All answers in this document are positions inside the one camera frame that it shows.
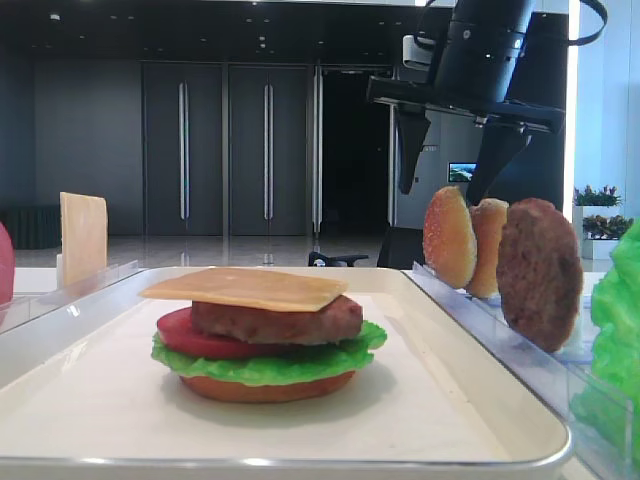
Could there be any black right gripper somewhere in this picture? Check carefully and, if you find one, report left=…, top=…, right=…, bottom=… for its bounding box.
left=367, top=76, right=564, bottom=203

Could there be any sesame top bun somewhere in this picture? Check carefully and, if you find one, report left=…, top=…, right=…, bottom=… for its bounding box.
left=423, top=186, right=477, bottom=289

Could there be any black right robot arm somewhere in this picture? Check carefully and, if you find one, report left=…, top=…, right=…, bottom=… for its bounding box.
left=367, top=1, right=565, bottom=205

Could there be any standing meat patty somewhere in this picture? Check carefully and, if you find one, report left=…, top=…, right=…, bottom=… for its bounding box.
left=496, top=198, right=583, bottom=353

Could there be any meat patty on burger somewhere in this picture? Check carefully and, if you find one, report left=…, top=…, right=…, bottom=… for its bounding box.
left=191, top=295, right=363, bottom=345

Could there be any cheese slice on burger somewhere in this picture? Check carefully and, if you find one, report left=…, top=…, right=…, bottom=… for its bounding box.
left=140, top=267, right=348, bottom=312

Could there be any lettuce on burger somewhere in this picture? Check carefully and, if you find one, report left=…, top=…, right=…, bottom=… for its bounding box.
left=151, top=321, right=387, bottom=386

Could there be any standing green lettuce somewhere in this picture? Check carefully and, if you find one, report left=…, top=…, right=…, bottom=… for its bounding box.
left=571, top=222, right=639, bottom=462

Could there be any tomato slice on burger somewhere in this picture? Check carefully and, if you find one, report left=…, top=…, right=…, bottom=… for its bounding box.
left=156, top=307, right=301, bottom=360

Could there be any standing cheese slice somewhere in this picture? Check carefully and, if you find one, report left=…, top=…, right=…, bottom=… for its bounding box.
left=59, top=192, right=108, bottom=286

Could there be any standing tomato slice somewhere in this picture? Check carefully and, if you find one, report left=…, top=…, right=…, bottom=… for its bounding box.
left=0, top=224, right=16, bottom=305

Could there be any standing bun slice right rack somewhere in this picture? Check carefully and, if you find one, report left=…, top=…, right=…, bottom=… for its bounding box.
left=466, top=198, right=509, bottom=299

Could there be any clear rack right side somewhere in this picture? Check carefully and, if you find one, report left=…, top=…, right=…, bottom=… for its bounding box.
left=409, top=263, right=639, bottom=479

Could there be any bottom bun on burger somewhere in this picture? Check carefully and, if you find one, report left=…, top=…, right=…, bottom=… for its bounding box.
left=180, top=371, right=355, bottom=404

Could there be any metal tray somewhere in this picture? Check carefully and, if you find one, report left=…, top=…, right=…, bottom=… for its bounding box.
left=1, top=267, right=574, bottom=479

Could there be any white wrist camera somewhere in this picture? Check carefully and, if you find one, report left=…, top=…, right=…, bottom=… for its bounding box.
left=402, top=35, right=437, bottom=71

